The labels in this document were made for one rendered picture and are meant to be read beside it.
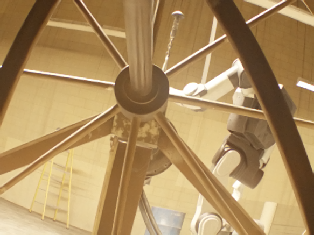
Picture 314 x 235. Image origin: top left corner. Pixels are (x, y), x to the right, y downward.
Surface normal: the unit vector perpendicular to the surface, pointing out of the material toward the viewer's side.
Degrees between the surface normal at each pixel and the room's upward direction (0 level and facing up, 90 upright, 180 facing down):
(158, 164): 106
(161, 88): 90
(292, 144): 99
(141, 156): 90
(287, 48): 90
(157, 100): 90
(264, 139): 115
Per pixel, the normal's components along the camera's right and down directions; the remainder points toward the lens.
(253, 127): -0.78, -0.18
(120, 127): 0.01, -0.24
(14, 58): 0.25, -0.14
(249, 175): -0.10, 0.12
